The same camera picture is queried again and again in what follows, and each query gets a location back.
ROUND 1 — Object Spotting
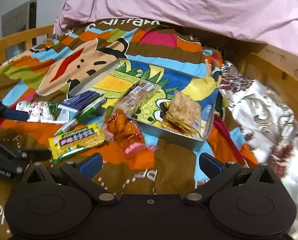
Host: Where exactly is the yellow green snack packet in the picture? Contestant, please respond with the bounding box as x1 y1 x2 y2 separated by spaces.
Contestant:
48 123 106 164

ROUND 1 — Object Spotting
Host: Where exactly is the green sausage stick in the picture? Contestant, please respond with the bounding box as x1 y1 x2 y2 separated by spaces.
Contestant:
54 96 108 136

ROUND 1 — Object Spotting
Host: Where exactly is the white green pickle pouch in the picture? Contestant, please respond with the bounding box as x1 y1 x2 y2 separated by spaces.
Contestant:
15 101 70 124

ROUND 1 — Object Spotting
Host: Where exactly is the orange red chicken feet pack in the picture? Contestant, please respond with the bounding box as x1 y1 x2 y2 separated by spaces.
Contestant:
105 108 158 158

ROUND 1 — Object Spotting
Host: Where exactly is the clear bag rice crisp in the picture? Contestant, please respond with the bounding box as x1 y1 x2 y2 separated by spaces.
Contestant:
163 90 202 139

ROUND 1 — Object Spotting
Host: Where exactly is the blue small box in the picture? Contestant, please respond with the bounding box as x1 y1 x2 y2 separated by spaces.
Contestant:
57 90 104 113

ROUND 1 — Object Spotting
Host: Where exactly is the clear brown snack bar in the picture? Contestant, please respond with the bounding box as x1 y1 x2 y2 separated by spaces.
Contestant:
114 79 161 117

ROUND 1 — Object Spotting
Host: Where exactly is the golden snack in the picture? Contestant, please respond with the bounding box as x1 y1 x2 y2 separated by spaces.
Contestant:
162 102 202 139

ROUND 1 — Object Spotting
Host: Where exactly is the floral white quilt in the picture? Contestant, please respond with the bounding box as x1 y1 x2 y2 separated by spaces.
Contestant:
220 61 298 239

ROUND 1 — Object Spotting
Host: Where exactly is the metal tray with dinosaur picture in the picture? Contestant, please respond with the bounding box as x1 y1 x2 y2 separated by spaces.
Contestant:
68 59 217 150

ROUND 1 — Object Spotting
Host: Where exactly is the colourful cartoon blanket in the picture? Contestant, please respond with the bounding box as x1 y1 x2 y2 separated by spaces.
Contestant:
0 19 265 240

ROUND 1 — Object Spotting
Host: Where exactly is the pink hanging sheet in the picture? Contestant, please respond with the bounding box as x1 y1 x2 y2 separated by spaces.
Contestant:
53 0 298 56

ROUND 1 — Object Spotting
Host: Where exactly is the grey wall cabinet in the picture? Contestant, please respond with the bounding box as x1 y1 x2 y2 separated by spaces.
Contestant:
1 0 37 37

